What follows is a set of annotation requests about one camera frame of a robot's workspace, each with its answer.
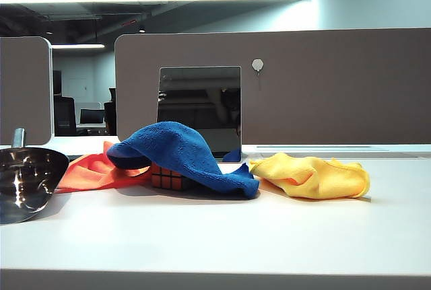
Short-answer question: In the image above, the wide brown desk partition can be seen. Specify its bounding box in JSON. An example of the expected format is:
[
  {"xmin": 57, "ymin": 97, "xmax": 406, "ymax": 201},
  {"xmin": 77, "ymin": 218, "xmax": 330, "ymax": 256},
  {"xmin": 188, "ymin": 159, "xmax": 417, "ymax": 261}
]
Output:
[{"xmin": 113, "ymin": 28, "xmax": 431, "ymax": 146}]

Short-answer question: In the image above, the Rubik's cube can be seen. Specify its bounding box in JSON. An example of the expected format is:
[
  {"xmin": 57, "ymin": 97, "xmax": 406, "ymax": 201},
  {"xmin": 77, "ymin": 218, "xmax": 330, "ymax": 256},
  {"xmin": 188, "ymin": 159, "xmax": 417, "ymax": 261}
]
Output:
[{"xmin": 150, "ymin": 163, "xmax": 198, "ymax": 190}]

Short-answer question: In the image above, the narrow brown desk partition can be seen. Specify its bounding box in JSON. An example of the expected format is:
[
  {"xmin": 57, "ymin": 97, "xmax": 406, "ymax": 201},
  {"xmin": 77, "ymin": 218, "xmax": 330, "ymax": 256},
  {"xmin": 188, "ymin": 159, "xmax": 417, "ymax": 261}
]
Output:
[{"xmin": 0, "ymin": 36, "xmax": 54, "ymax": 146}]

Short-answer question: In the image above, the orange microfiber rag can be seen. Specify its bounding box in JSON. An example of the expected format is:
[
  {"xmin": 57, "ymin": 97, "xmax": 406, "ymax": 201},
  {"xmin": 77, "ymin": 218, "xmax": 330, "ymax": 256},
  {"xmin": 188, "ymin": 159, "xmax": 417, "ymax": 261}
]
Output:
[{"xmin": 55, "ymin": 141, "xmax": 151, "ymax": 194}]

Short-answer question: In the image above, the stainless steel bowl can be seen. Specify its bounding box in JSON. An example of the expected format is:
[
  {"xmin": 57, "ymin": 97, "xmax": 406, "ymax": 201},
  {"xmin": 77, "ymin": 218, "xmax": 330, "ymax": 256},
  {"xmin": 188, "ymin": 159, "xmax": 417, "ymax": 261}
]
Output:
[{"xmin": 0, "ymin": 127, "xmax": 70, "ymax": 225}]

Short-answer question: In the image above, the black office chair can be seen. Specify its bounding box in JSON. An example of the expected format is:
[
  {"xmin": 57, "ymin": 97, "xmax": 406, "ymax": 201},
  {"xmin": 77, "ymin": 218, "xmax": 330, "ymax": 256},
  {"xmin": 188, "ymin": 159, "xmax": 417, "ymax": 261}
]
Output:
[{"xmin": 53, "ymin": 96, "xmax": 77, "ymax": 137}]

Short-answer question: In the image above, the square tabletop mirror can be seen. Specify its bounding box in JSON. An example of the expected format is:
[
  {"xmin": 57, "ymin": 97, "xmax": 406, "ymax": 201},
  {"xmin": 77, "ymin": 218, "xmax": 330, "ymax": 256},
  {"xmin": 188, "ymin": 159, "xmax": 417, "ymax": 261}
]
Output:
[{"xmin": 156, "ymin": 65, "xmax": 242, "ymax": 164}]

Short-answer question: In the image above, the black computer monitor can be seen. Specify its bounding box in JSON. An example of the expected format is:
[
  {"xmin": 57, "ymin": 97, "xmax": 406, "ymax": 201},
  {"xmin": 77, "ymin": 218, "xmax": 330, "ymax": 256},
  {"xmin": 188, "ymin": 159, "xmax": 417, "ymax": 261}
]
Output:
[{"xmin": 79, "ymin": 108, "xmax": 106, "ymax": 125}]

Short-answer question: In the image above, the blue microfiber rag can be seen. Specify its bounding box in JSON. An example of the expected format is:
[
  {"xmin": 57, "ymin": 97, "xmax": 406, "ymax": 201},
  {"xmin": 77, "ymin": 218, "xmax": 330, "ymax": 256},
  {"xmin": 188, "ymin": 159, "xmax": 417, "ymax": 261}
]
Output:
[{"xmin": 106, "ymin": 120, "xmax": 260, "ymax": 200}]

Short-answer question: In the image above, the yellow microfiber rag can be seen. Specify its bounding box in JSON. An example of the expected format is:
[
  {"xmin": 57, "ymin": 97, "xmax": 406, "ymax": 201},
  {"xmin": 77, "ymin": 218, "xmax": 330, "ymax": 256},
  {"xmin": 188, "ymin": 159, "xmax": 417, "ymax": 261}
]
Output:
[{"xmin": 248, "ymin": 151, "xmax": 371, "ymax": 199}]

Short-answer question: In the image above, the short ceiling light strip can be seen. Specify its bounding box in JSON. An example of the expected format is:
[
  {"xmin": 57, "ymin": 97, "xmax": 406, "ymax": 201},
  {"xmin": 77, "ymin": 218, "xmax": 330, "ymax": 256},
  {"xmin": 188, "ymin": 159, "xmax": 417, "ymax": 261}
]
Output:
[{"xmin": 51, "ymin": 43, "xmax": 106, "ymax": 49}]

